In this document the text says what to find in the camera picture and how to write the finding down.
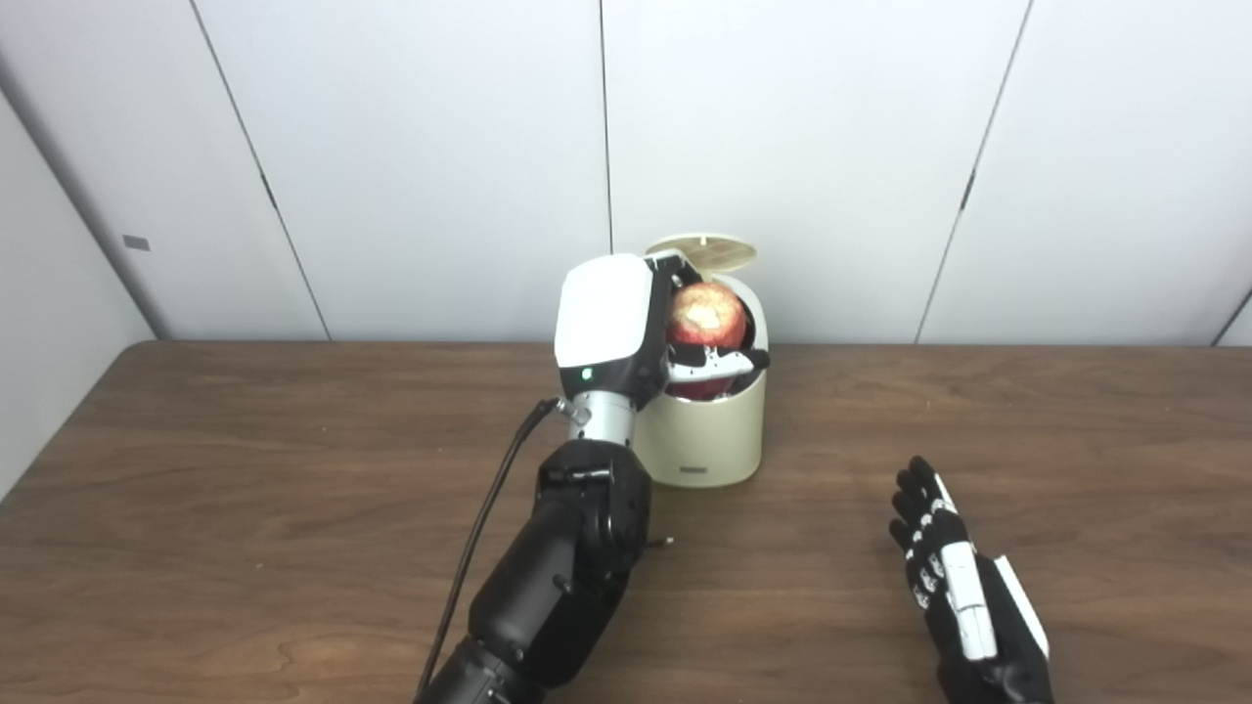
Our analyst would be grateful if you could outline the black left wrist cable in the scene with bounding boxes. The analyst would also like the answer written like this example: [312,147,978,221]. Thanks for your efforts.
[414,398,588,700]

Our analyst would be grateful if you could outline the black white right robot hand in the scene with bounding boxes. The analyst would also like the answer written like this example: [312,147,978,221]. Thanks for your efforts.
[888,456,1055,704]

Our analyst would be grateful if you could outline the red apple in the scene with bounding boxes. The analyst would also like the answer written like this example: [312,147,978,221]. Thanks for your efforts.
[665,282,749,400]

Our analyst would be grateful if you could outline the cream-colored bin body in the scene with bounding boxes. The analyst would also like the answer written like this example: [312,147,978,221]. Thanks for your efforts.
[631,274,771,488]

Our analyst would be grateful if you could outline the round cream bin lid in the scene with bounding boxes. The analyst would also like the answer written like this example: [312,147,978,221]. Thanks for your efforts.
[645,233,758,275]

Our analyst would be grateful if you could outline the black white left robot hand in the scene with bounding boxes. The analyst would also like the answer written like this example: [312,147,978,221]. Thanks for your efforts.
[554,249,772,412]

